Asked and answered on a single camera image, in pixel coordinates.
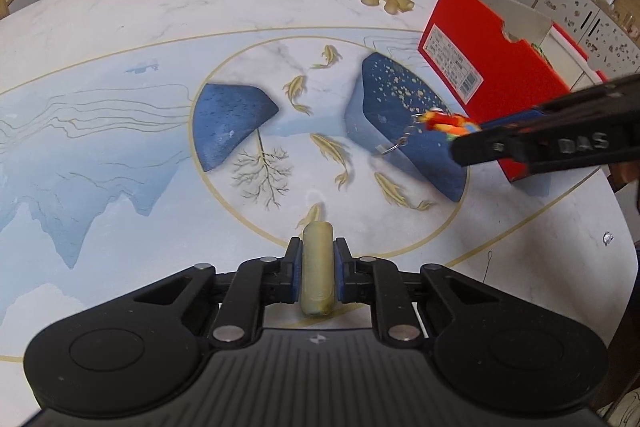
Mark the large beige silicone piece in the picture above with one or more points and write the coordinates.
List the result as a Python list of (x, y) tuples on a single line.
[(401, 6)]

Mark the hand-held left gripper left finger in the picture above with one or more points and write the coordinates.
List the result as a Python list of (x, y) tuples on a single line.
[(297, 267)]

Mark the green zongzi plush toy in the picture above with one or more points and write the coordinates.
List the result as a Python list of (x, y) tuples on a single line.
[(540, 52)]

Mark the person's right hand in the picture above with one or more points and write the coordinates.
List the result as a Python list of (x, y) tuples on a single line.
[(625, 174)]

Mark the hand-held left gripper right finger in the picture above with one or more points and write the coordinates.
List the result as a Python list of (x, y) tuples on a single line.
[(340, 272)]

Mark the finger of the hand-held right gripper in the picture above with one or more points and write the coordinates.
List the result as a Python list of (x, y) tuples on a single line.
[(490, 147), (510, 124)]

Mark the red cardboard box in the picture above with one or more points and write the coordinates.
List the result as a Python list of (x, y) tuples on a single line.
[(500, 72)]

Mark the white stickered cabinet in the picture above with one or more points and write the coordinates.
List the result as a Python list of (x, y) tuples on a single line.
[(600, 32)]

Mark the beige silicone cylinder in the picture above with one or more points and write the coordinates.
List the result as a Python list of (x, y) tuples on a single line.
[(317, 267)]

